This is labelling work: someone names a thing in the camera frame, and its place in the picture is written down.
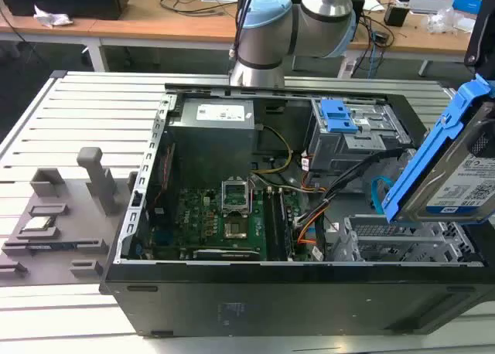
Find hard disk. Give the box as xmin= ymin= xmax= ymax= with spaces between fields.
xmin=380 ymin=73 xmax=495 ymax=226

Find silver perforated disk bay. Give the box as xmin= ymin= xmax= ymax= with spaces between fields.
xmin=331 ymin=214 xmax=485 ymax=264

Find clear plastic bags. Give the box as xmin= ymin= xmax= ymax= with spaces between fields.
xmin=424 ymin=6 xmax=476 ymax=35

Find small black box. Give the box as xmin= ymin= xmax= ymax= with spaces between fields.
xmin=383 ymin=3 xmax=410 ymax=27

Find white power strip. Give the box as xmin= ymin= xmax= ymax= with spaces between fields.
xmin=338 ymin=57 xmax=357 ymax=80

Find blue plastic drive latch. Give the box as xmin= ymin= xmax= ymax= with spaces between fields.
xmin=320 ymin=98 xmax=360 ymax=135

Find grey metal drive cage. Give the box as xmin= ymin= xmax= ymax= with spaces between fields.
xmin=304 ymin=97 xmax=413 ymax=174

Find black RAM slots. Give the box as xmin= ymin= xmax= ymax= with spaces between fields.
xmin=264 ymin=189 xmax=295 ymax=261

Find grey power supply unit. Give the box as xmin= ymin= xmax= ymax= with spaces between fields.
xmin=167 ymin=97 xmax=257 ymax=179

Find CPU socket with metal cover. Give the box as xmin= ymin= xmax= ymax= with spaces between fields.
xmin=220 ymin=174 xmax=253 ymax=217

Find square chip on motherboard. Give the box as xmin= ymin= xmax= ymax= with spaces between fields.
xmin=224 ymin=222 xmax=249 ymax=240

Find wooden desk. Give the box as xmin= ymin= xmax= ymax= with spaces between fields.
xmin=0 ymin=0 xmax=477 ymax=54

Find black open PC case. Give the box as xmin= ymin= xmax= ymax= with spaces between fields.
xmin=98 ymin=82 xmax=495 ymax=338

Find green motherboard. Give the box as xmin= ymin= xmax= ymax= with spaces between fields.
xmin=148 ymin=175 xmax=310 ymax=261

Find crumpled white paper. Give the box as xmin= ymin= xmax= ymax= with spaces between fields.
xmin=32 ymin=4 xmax=74 ymax=29

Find grey parts rack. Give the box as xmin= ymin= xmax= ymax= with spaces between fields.
xmin=0 ymin=146 xmax=138 ymax=290

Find RAM stick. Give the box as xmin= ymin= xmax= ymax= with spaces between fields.
xmin=26 ymin=243 xmax=79 ymax=251

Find silver CPU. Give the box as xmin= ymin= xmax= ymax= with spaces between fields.
xmin=22 ymin=216 xmax=54 ymax=232

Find black sleeved disk wire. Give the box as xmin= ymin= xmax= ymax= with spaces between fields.
xmin=323 ymin=148 xmax=408 ymax=203

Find blue disk wire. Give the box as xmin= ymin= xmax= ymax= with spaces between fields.
xmin=370 ymin=175 xmax=394 ymax=216

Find yellow and black power wires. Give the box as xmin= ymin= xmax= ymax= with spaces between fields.
xmin=250 ymin=124 xmax=294 ymax=175

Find orange red power wires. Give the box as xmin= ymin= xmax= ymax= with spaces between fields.
xmin=295 ymin=201 xmax=330 ymax=247

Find black cable loops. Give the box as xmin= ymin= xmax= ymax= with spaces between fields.
xmin=159 ymin=0 xmax=237 ymax=15

